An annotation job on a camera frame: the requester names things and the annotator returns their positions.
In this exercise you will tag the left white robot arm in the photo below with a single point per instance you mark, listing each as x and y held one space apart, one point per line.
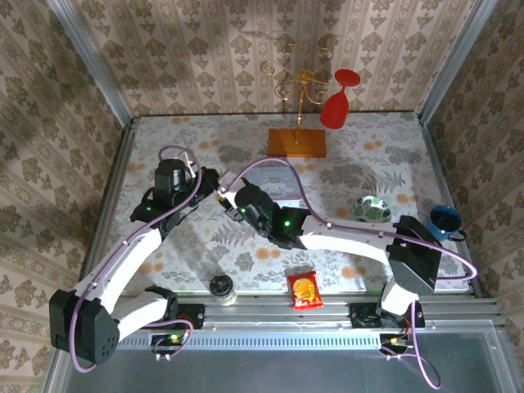
123 262

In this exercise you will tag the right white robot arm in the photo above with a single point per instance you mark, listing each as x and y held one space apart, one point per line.
348 241

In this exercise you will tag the pale blue printed tin box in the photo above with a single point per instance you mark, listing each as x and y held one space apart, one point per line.
278 180

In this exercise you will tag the glass jar black lid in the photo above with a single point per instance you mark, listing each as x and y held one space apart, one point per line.
222 286

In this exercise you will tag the red snack packet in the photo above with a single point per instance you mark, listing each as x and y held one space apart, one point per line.
305 290

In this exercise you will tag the green leaf pattern bowl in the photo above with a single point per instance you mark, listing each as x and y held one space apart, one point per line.
370 209

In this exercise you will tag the red plastic wine glass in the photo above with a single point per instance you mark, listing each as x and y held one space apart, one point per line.
335 108

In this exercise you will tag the blue enamel mug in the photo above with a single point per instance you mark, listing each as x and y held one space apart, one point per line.
444 221

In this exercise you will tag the aluminium mounting rail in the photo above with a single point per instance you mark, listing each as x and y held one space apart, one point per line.
266 312

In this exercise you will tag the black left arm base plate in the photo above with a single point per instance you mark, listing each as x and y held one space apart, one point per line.
192 315

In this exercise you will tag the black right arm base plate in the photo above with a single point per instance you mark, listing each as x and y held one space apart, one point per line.
362 317

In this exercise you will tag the aluminium frame post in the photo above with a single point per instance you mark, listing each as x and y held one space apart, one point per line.
454 57
92 61

